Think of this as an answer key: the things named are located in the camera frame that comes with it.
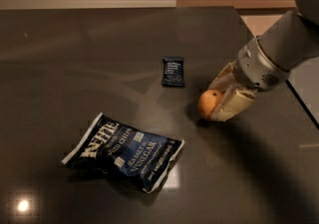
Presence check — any blue kettle chip bag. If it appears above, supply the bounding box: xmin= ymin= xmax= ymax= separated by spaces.
xmin=62 ymin=112 xmax=184 ymax=193

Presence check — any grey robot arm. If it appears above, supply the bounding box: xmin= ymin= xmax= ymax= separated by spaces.
xmin=208 ymin=0 xmax=319 ymax=121

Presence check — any dark blue snack bar wrapper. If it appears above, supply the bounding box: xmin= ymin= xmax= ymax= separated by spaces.
xmin=161 ymin=57 xmax=184 ymax=87

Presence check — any orange fruit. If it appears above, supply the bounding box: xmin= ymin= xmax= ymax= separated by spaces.
xmin=197 ymin=90 xmax=223 ymax=120

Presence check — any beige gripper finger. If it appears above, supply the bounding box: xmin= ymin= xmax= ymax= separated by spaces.
xmin=210 ymin=88 xmax=255 ymax=121
xmin=208 ymin=63 xmax=237 ymax=91

